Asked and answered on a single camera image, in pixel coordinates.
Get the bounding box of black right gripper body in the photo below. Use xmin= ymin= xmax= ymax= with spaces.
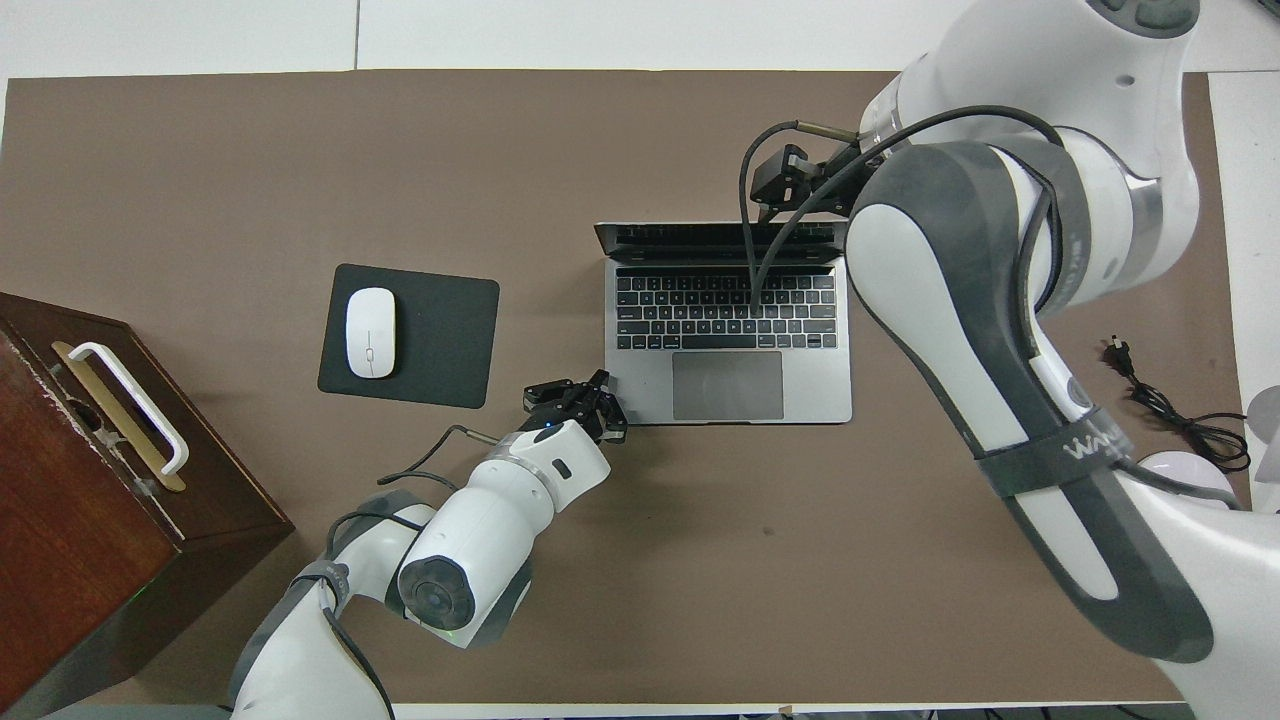
xmin=800 ymin=150 xmax=881 ymax=217

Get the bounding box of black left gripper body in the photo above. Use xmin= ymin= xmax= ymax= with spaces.
xmin=522 ymin=378 xmax=613 ymax=441

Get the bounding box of silver apple laptop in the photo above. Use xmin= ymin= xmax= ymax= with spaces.
xmin=594 ymin=222 xmax=854 ymax=426

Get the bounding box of black mouse pad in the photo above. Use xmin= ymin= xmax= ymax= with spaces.
xmin=317 ymin=263 xmax=501 ymax=410

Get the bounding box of white computer mouse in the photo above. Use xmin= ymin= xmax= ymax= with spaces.
xmin=345 ymin=287 xmax=398 ymax=380

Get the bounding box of brown table mat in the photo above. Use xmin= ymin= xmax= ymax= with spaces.
xmin=0 ymin=70 xmax=1241 ymax=706

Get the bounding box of white desk lamp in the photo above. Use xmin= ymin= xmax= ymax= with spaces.
xmin=1130 ymin=385 xmax=1280 ymax=511

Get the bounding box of dark brown wooden box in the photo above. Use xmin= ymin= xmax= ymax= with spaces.
xmin=0 ymin=292 xmax=296 ymax=716

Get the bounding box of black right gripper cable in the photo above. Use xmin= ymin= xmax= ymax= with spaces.
xmin=738 ymin=105 xmax=1066 ymax=306

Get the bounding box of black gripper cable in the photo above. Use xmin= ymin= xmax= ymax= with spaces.
xmin=738 ymin=105 xmax=1066 ymax=306
xmin=377 ymin=425 xmax=501 ymax=488

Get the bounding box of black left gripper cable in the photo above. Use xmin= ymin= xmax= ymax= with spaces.
xmin=377 ymin=425 xmax=501 ymax=488

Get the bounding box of black lamp power cable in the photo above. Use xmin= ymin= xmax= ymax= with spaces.
xmin=1103 ymin=338 xmax=1253 ymax=473

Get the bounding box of white box handle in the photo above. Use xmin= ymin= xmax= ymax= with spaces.
xmin=68 ymin=341 xmax=190 ymax=476

